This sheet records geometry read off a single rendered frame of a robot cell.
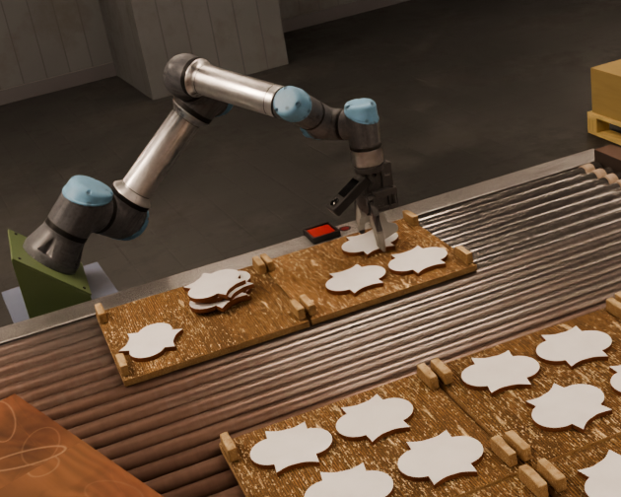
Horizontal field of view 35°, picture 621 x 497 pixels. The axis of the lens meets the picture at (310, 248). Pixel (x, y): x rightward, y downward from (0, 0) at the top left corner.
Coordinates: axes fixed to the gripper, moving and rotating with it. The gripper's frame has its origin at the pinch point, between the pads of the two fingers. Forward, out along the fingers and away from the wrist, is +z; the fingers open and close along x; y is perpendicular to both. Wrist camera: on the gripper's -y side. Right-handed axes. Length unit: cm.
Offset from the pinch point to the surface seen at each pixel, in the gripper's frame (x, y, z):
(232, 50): 548, 126, 71
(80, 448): -60, -80, -9
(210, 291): -7.0, -42.7, -3.6
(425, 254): -15.7, 6.9, -0.5
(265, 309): -14.6, -32.9, 0.9
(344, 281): -15.8, -13.9, -0.4
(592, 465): -98, -7, 1
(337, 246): 5.2, -6.7, 0.7
